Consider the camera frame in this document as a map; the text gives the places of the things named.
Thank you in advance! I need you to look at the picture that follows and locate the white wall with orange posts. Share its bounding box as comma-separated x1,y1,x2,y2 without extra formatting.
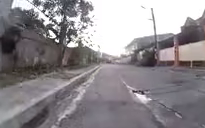
156,23,205,70

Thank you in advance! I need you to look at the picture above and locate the concrete kerb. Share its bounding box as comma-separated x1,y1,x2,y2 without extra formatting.
0,64,103,128

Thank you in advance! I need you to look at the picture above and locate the weathered grey wall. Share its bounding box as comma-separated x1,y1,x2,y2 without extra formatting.
0,29,101,74

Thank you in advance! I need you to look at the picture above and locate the tree behind wall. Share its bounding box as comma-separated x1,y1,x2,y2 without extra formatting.
9,7,48,34

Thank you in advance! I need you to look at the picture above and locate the dark bush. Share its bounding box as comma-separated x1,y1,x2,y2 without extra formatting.
136,49,158,67

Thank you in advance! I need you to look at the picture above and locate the large leafy tree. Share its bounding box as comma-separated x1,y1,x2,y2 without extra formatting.
33,0,96,68

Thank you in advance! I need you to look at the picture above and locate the dark gabled building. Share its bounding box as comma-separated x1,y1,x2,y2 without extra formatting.
180,6,205,46

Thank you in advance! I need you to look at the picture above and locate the grey concrete sidewalk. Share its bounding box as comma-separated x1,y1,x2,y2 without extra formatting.
0,64,101,128

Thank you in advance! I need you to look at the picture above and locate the grey asphalt road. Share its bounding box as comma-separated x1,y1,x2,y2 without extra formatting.
21,63,205,128

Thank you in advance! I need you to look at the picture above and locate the weedy grass strip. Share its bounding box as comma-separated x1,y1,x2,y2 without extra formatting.
0,64,94,93

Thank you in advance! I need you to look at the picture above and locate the utility pole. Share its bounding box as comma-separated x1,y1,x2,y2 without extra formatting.
139,4,160,66

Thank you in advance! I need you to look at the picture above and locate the grey roofed building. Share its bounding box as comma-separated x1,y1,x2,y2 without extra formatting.
124,32,176,64

